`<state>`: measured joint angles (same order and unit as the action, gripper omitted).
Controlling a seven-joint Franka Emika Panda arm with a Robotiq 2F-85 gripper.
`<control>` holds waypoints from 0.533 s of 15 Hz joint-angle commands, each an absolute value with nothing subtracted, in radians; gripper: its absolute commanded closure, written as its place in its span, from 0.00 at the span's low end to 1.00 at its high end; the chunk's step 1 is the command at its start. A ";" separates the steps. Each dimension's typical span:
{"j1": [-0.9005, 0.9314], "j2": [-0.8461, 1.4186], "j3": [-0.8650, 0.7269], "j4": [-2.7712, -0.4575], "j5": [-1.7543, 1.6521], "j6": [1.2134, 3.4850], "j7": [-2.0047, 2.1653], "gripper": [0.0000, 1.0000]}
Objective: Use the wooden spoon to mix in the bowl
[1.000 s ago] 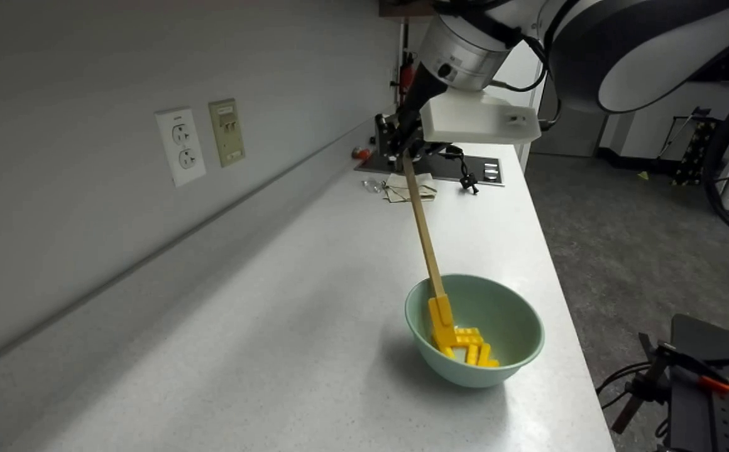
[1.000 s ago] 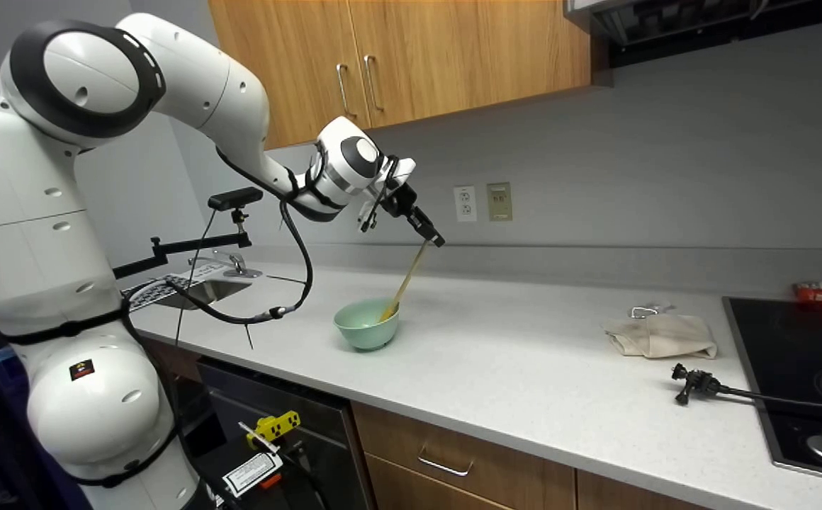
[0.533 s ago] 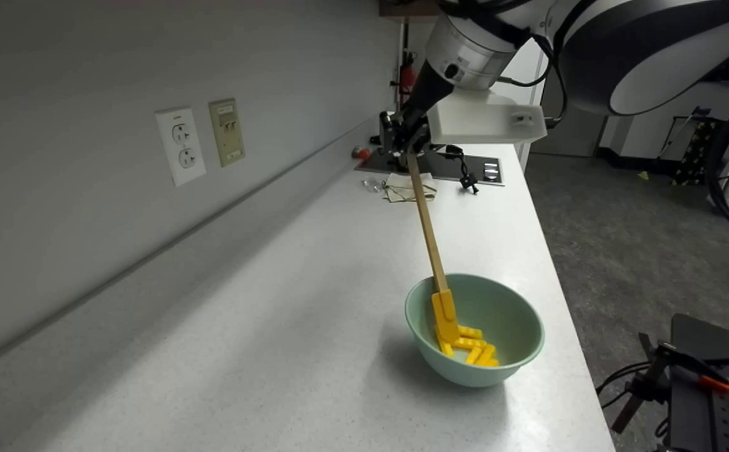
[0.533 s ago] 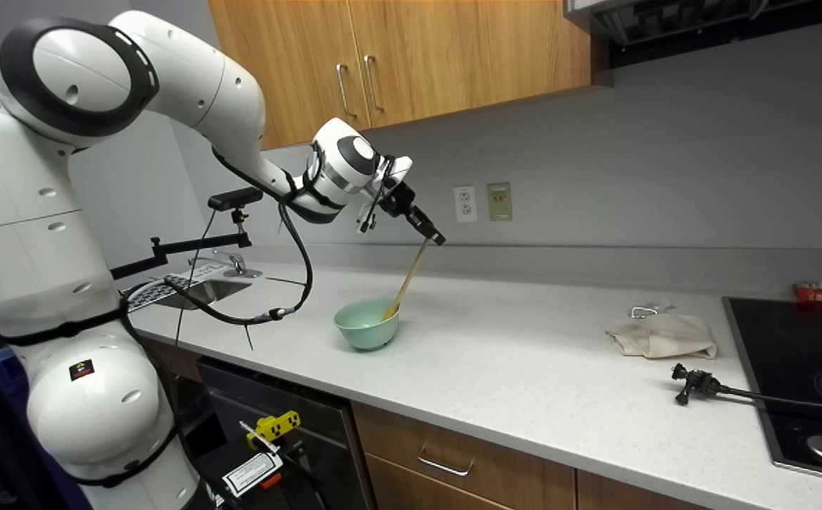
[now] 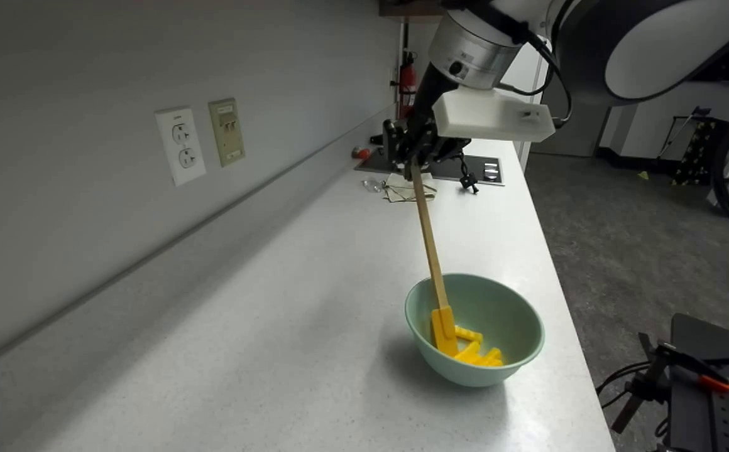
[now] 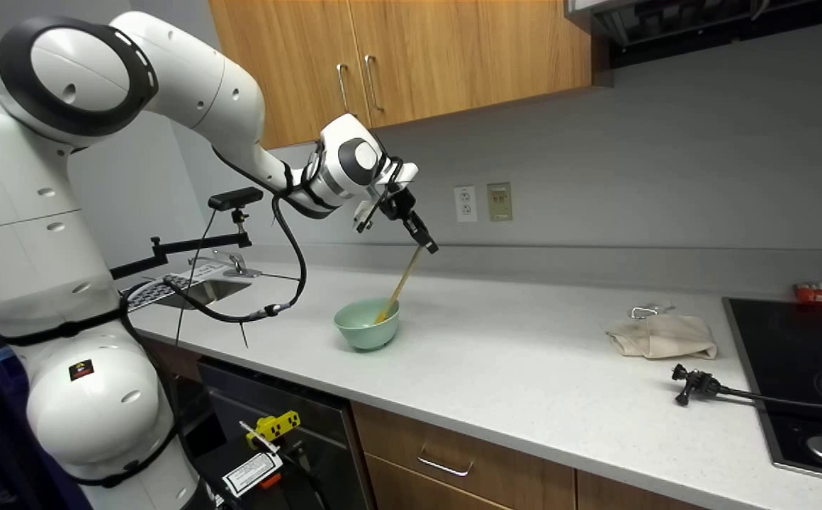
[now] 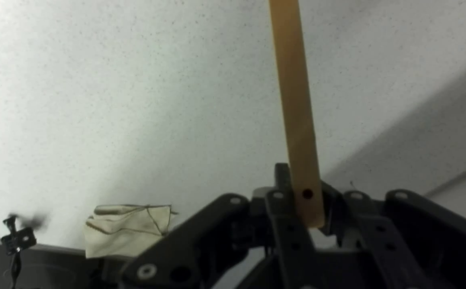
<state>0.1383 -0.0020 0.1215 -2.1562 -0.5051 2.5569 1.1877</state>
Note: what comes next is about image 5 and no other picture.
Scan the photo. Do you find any black tripod with cables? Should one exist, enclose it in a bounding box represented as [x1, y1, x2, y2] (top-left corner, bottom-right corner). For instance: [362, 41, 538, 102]
[595, 335, 680, 438]

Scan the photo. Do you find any orange handled clamp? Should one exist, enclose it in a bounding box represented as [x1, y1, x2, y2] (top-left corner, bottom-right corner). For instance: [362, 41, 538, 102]
[639, 333, 729, 400]

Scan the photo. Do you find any white wall power outlet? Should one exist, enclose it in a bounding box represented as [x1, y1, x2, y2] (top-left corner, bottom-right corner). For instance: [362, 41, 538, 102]
[154, 107, 208, 188]

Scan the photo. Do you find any wooden wall shelf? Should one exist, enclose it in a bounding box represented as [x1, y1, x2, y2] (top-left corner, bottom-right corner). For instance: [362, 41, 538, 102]
[378, 0, 448, 17]

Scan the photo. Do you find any beige wall switch plate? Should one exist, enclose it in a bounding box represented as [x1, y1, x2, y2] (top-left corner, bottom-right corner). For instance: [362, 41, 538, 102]
[206, 97, 246, 169]

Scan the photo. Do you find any yellow food stick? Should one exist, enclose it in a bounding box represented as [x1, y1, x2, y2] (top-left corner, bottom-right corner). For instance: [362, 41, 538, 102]
[452, 323, 486, 344]
[452, 340, 486, 364]
[474, 344, 509, 369]

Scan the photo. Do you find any grey door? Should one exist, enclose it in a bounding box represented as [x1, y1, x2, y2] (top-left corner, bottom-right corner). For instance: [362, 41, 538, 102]
[536, 83, 613, 159]

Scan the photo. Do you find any black wire rack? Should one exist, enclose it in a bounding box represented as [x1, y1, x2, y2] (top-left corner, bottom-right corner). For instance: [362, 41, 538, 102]
[661, 107, 729, 188]

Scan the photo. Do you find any mint green bowl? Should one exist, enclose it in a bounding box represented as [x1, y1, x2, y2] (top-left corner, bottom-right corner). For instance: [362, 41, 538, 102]
[403, 271, 548, 390]

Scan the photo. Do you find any black tools pile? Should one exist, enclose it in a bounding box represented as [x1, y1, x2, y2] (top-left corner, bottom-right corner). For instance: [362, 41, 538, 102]
[354, 147, 505, 188]

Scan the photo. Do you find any small black clamp mount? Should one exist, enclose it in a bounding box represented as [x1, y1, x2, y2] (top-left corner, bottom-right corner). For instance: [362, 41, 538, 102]
[455, 154, 482, 197]

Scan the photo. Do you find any beige cloth bag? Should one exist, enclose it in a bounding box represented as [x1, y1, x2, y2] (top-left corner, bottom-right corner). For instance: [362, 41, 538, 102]
[381, 172, 440, 206]

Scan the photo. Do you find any black perforated table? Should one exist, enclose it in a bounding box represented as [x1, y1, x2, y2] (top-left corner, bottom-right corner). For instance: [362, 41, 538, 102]
[666, 311, 729, 452]

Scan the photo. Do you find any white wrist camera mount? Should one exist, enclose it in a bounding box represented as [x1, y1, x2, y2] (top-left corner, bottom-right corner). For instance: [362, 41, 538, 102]
[431, 86, 559, 147]

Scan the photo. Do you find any wooden spoon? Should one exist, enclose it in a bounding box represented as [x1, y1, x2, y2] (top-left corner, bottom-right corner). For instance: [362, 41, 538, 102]
[408, 163, 460, 358]

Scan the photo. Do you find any red fire extinguisher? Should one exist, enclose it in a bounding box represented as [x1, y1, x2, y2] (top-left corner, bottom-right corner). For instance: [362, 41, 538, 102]
[391, 17, 422, 97]

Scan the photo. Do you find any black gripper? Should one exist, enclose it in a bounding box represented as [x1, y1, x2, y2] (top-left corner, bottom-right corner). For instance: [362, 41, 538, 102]
[382, 64, 471, 176]

